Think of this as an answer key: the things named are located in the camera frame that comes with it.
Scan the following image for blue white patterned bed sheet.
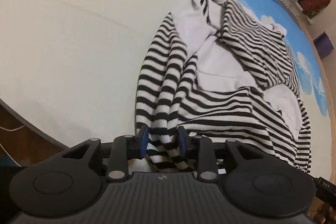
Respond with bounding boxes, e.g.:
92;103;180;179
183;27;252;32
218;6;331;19
1;0;332;177

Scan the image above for dark red plush bag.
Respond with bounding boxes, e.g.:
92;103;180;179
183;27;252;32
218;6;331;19
299;0;331;19

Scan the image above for black white striped child garment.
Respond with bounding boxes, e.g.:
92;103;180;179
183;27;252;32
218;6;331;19
135;0;311;173

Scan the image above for purple box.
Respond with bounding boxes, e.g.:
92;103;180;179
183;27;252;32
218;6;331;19
314;32;334;59

